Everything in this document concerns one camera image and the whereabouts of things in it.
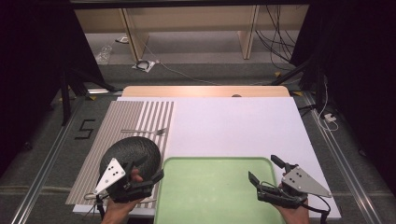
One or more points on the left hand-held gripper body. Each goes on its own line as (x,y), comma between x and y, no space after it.
(112,174)

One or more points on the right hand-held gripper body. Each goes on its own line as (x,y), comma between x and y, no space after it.
(299,183)

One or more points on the black textured plate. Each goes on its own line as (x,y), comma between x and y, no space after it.
(137,149)

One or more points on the silver fork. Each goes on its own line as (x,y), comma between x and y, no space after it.
(137,131)

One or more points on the green tray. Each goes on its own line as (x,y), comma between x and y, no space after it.
(211,193)

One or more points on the person's right hand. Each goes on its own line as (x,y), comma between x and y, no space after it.
(295,216)

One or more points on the person's left hand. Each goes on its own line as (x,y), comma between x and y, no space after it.
(116,213)

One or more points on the striped placemat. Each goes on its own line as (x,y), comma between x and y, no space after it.
(124,115)

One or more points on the white power adapter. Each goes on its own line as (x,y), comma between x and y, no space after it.
(330,117)

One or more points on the light wooden table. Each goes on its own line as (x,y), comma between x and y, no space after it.
(186,91)

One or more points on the black metal stand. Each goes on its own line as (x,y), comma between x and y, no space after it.
(292,73)
(65,99)

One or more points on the clear plastic bag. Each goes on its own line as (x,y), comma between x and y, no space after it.
(104,54)

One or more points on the small white packet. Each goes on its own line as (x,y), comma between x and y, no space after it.
(122,40)

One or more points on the black curtain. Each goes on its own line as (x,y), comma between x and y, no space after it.
(31,62)
(358,62)

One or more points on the light wooden shelf unit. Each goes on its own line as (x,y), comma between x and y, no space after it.
(193,18)

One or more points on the metal floor rail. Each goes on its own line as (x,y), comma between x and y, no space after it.
(342,161)
(46,165)

